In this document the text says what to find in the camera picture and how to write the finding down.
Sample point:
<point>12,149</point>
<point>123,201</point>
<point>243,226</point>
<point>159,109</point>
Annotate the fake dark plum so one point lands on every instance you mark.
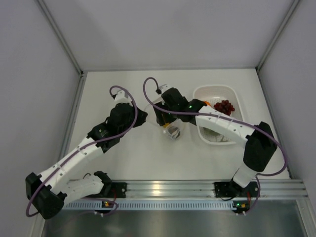
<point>173,132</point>

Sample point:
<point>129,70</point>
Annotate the aluminium corner post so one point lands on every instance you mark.
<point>58,33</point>
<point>294,5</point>

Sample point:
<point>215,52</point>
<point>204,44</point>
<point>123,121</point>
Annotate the polka dot zip bag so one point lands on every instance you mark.
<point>169,126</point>

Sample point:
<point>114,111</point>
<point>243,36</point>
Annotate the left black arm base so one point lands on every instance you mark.
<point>112,190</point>

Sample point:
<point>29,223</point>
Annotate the aluminium front rail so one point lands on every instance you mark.
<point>204,189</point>

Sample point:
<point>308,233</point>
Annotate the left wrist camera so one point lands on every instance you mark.
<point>121,97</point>

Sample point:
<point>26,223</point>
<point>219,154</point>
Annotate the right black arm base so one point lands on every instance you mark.
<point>225,190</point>

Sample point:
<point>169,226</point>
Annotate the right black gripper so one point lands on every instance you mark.
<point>161,119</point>

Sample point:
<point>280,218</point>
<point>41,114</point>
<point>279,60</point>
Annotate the left aluminium side rail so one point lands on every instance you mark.
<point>72,116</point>

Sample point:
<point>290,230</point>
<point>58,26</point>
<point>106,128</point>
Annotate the right aluminium corner post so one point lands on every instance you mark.
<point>294,5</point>

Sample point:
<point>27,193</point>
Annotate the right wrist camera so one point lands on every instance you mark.
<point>162,89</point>

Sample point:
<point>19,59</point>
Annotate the fake red grapes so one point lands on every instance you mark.
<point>225,107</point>

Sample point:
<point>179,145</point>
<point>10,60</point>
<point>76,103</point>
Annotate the white slotted cable duct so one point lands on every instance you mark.
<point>156,205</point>

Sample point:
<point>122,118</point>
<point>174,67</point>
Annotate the fake green melon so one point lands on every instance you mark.
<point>210,134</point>

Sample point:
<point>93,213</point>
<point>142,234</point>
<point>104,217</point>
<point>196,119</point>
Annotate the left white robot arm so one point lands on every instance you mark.
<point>55,187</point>

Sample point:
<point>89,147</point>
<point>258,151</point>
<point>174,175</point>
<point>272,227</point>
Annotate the left aluminium corner post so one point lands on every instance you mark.
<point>58,33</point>

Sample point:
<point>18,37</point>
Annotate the white perforated plastic basket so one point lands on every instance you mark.
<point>214,94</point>

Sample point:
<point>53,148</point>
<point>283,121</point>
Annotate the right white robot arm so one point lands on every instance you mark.
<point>256,140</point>

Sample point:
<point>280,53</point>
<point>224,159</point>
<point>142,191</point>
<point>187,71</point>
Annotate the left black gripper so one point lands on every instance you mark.
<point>140,118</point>

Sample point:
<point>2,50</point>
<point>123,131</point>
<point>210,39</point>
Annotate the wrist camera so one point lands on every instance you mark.
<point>121,97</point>
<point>162,89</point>

